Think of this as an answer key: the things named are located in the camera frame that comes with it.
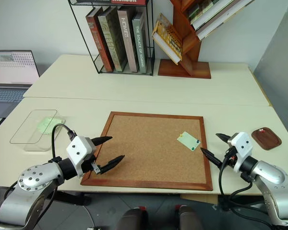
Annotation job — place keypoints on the yellow patterned book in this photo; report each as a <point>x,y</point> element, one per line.
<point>169,38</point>

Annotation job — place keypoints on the red-brown hardcover book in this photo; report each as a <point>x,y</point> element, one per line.
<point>99,40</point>

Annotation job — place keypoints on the dark rounded shape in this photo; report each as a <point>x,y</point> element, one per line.
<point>188,218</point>
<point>132,219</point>

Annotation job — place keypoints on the red book with white print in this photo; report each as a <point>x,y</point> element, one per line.
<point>127,1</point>

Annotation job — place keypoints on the light green note stack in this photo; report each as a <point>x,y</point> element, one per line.
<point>48,124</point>

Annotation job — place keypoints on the grey open laptop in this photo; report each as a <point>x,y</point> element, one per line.
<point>12,72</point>

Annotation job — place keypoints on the light green paper note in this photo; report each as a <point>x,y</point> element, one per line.
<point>188,141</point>

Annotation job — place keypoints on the clear plastic tray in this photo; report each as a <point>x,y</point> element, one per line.
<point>26,134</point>

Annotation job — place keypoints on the thin white-paged book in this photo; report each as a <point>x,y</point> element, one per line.
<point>211,30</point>

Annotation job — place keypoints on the pink HOMES book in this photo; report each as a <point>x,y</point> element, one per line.
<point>127,38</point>

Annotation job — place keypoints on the olive green patterned book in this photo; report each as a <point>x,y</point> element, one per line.
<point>112,38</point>

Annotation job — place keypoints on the small brown wooden tray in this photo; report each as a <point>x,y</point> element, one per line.
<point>267,139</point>

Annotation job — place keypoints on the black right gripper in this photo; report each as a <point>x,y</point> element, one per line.
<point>230,158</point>

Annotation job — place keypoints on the wood-framed cork board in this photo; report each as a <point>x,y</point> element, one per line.
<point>146,148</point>

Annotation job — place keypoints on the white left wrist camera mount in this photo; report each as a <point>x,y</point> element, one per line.
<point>78,149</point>

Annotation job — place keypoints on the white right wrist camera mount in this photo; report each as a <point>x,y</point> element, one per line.
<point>242,143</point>

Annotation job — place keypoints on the brown wooden tree bookshelf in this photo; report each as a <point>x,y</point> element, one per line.
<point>187,55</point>

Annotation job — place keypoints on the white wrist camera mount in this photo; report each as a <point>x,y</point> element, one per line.
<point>78,149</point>
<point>242,143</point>

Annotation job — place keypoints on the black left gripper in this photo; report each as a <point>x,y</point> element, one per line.
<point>91,165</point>

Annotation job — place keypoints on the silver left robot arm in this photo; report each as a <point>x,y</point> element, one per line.
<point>33,179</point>

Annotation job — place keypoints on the grey-green SOLACE book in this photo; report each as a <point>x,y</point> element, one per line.
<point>139,45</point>

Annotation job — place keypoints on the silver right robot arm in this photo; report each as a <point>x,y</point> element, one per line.
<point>271,177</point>

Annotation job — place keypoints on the brown cardboard piece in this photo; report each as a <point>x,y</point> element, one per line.
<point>199,198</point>

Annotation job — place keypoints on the large white-paged book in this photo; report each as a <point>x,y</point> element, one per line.
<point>216,14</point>

